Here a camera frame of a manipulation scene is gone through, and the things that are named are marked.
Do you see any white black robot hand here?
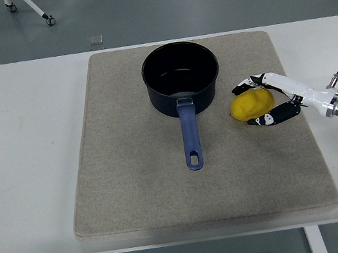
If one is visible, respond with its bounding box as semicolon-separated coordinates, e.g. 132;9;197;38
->
229;60;338;133

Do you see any white stand leg with caster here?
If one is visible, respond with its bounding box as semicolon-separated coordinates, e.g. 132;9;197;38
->
3;0;19;14
20;0;57;30

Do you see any white table leg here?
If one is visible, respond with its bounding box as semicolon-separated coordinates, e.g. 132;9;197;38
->
303;223;329;253

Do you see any blue pot with handle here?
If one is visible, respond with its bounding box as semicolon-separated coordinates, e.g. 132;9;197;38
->
137;35;238;178

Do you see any small clear floor plate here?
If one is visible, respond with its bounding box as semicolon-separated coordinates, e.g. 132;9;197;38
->
86;33;105;46

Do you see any beige fabric mat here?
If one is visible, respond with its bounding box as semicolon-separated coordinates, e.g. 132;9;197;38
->
43;15;338;252

